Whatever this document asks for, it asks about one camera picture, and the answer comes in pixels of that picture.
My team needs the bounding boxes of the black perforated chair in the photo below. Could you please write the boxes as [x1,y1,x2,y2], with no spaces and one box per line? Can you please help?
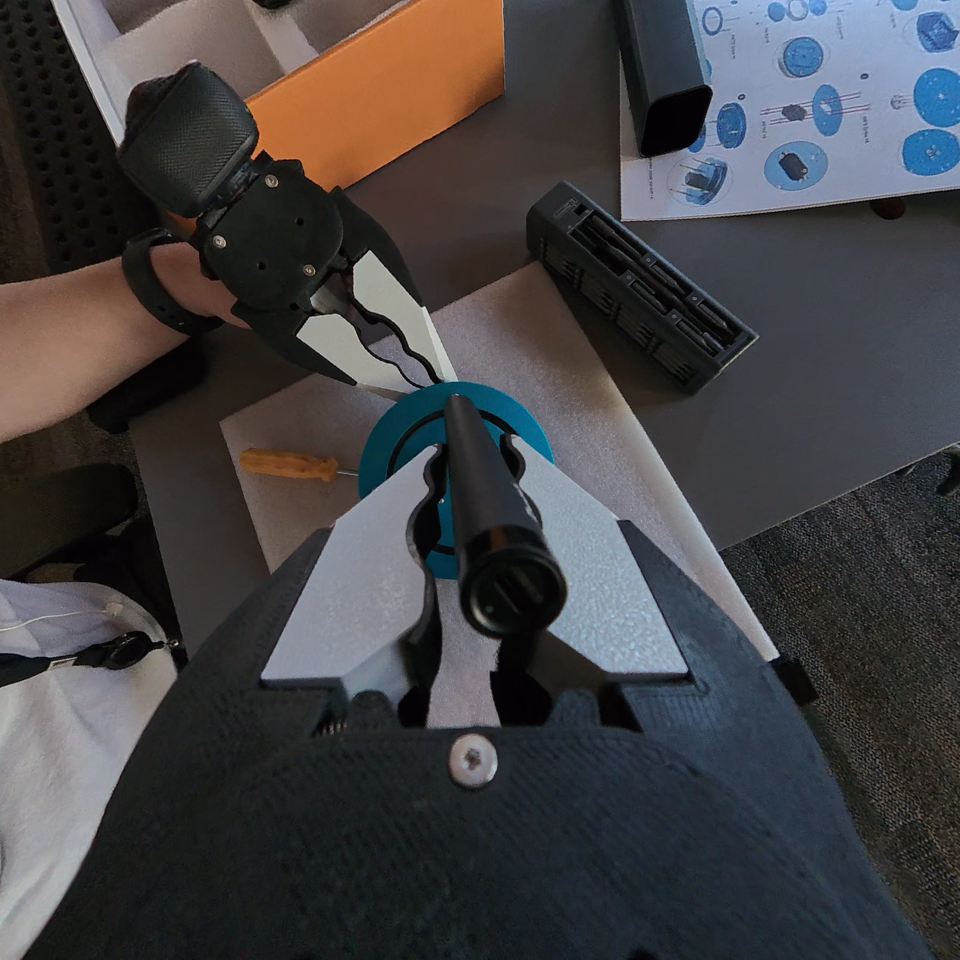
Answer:
[0,0,163,283]

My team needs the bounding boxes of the white foam mat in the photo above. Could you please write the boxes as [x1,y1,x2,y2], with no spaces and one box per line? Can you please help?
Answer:
[219,258,782,663]

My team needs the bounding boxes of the black screwdriver bit case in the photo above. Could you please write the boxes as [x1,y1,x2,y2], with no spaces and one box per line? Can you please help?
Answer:
[526,180,759,397]

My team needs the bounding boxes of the blue round metal part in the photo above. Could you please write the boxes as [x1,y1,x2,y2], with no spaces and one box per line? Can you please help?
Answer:
[358,381,557,583]

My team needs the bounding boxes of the orange cardboard box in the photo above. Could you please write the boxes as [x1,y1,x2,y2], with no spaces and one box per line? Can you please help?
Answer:
[51,0,506,236]

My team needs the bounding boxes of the black electric screwdriver pen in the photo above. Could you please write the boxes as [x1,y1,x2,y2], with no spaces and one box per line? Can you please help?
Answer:
[444,395,570,639]

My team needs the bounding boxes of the wooden handle screwdriver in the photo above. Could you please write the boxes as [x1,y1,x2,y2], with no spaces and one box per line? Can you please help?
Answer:
[238,447,362,486]

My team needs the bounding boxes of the thin white cord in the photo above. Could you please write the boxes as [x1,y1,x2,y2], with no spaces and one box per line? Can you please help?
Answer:
[0,598,126,630]

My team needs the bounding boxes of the printed instruction sheet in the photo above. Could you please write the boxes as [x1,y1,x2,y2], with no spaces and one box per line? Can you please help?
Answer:
[619,0,960,223]

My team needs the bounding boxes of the person's left forearm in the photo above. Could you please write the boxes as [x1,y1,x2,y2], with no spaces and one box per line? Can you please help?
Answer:
[0,243,253,445]

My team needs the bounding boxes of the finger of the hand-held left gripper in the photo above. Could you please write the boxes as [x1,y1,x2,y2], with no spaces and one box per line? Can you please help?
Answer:
[350,250,461,384]
[295,312,432,393]

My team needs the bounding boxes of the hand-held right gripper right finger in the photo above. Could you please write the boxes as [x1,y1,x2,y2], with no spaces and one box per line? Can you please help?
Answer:
[509,441,690,688]

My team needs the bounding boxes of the black lanyard strap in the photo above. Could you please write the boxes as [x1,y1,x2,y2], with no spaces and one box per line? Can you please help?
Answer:
[0,631,186,689]

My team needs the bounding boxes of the dark grey desk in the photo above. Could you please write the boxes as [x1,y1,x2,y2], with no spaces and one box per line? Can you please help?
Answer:
[127,0,960,655]

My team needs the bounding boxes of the black case sleeve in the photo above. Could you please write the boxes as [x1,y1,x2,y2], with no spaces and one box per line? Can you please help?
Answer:
[611,0,714,159]

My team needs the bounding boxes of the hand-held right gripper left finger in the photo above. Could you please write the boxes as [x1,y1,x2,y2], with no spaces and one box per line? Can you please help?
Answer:
[260,444,446,704]

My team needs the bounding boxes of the person's white shirt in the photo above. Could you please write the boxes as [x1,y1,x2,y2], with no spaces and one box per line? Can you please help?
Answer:
[0,577,190,960]

